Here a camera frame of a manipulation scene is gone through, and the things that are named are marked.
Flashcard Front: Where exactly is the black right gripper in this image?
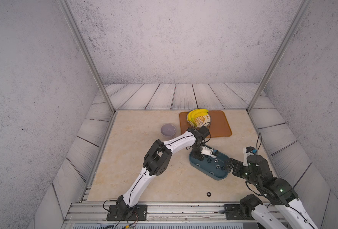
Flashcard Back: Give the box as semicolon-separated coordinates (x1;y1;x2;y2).
223;157;260;189

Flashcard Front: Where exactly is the teal plastic storage box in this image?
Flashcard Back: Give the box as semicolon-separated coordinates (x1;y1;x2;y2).
189;151;230;180

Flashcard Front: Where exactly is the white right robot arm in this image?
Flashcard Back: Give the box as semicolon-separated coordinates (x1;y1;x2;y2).
225;154;318;229

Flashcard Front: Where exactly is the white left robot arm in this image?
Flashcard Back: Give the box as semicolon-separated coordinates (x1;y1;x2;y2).
116;126;210;215

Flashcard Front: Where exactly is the patterned plate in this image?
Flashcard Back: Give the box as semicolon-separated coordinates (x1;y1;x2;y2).
186;114;211;129

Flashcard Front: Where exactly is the brown rectangular mat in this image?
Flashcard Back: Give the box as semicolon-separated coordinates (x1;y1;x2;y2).
179;110;232;138

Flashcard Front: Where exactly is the lilac ceramic bowl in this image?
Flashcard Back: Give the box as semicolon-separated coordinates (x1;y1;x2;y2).
160;123;177;137

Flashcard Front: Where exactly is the yellow banana bunch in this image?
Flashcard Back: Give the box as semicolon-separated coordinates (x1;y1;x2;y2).
188;109;209;122

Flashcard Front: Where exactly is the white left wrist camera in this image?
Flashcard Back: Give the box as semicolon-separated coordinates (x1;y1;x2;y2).
201;146;218;158

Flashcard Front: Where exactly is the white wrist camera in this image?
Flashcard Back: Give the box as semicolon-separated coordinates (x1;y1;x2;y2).
243;147;258;167
201;146;218;158

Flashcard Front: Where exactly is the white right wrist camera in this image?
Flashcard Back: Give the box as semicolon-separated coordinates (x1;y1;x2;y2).
243;147;258;167

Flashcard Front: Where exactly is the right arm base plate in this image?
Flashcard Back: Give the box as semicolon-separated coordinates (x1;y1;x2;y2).
223;204;254;220

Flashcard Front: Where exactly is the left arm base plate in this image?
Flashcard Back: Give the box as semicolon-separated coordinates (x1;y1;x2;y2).
106;205;148;221

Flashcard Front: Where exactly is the aluminium front rail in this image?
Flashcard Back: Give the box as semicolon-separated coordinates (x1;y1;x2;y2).
62;201;258;229

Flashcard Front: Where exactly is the right aluminium frame post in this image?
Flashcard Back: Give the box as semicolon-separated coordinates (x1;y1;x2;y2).
246;0;312;114

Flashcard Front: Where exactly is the aluminium frame post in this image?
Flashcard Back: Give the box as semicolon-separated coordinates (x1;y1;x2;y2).
57;0;115;113
246;0;312;114

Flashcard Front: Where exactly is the left aluminium frame post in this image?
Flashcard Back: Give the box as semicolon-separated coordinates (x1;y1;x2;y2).
57;0;115;113

